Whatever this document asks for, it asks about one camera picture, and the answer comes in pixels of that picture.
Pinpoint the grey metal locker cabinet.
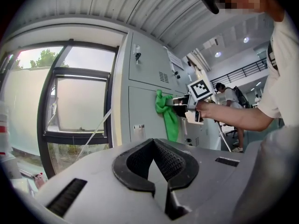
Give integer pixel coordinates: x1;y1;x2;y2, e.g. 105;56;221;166
111;30;222;151

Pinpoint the grey metal cabinet door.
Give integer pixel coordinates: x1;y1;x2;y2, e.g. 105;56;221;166
128;85;175;147

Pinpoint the black metal railing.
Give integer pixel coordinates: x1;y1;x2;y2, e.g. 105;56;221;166
210;57;268;85

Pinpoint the white paper notice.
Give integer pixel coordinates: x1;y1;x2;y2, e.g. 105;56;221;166
167;51;185;70

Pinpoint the green cloth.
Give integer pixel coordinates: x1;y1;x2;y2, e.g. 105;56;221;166
155;89;180;142

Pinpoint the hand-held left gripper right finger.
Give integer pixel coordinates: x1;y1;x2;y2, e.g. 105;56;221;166
153;138;200;192

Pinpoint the person's white shirt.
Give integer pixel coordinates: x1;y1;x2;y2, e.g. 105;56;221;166
256;12;299;128

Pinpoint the white plastic jug red label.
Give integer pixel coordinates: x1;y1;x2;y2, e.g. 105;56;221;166
0;100;12;155

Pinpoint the white ceiling air vent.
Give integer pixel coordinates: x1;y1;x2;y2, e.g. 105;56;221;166
202;38;220;50

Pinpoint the person's right forearm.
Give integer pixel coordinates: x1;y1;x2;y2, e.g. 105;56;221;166
209;101;274;132

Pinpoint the black head-worn camera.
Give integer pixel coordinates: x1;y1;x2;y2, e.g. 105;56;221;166
197;0;221;15

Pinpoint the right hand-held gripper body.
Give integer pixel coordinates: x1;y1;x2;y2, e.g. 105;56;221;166
166;77;214;126

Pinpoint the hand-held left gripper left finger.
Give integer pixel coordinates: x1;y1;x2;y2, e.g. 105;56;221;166
112;138;157;198

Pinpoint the person's right hand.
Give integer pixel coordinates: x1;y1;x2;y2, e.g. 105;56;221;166
195;101;212;120

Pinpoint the black framed window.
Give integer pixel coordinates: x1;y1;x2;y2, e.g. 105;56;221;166
0;38;120;179

